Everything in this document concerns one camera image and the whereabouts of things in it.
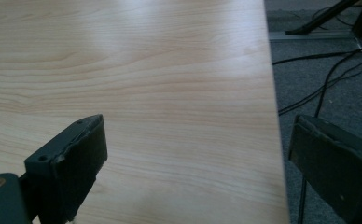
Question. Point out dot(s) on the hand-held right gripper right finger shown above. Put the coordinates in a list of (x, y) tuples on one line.
[(334, 168)]

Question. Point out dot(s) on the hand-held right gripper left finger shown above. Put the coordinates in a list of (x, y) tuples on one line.
[(73, 168)]

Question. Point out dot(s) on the black stand leg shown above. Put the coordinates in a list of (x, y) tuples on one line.
[(322, 17)]

